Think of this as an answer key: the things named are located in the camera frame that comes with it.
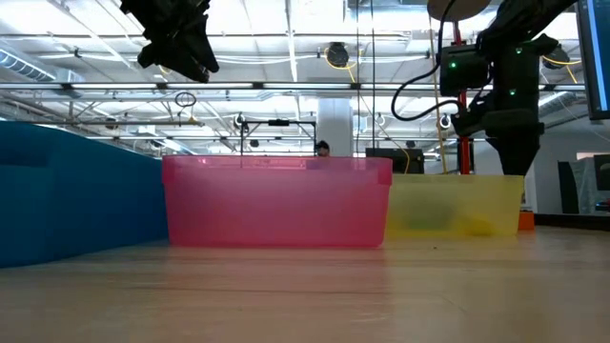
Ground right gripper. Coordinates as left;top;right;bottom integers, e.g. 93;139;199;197
450;102;545;176

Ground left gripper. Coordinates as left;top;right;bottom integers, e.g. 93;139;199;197
118;0;221;85

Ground yellow translucent plastic bin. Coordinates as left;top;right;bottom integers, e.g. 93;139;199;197
384;172;525;239

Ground computer monitor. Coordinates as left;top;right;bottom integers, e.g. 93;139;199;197
575;0;610;121

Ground black background monitor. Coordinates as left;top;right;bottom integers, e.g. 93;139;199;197
364;146;426;175

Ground pink translucent plastic bin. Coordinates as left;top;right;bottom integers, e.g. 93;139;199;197
161;153;395;249

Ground blue plastic bin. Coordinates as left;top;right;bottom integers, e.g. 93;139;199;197
0;119;171;268

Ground yellow hanging cord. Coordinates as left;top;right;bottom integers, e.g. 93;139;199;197
427;13;449;175

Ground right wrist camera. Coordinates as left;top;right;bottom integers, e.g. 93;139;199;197
437;44;492;98

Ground ceiling cable reel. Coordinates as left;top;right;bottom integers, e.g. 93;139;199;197
325;41;353;69
542;45;583;85

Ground black background frame rig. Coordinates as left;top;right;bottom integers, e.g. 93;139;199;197
239;117;319;157

